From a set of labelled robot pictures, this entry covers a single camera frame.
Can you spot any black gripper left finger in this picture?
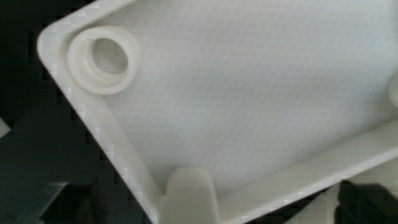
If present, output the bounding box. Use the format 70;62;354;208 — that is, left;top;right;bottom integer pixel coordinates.
9;178;114;224

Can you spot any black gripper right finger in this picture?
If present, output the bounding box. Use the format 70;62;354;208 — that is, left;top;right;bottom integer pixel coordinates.
334;180;398;224

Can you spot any white desk leg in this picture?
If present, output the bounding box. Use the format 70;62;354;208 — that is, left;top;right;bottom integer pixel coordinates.
160;166;221;224

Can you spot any white desk top panel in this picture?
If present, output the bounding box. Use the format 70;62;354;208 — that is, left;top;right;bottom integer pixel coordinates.
38;0;398;224

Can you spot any white desk leg angled left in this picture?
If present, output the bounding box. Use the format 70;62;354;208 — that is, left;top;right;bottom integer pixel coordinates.
0;118;11;138

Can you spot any white U-shaped obstacle fence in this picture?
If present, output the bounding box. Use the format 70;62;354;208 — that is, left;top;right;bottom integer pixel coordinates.
286;173;398;224

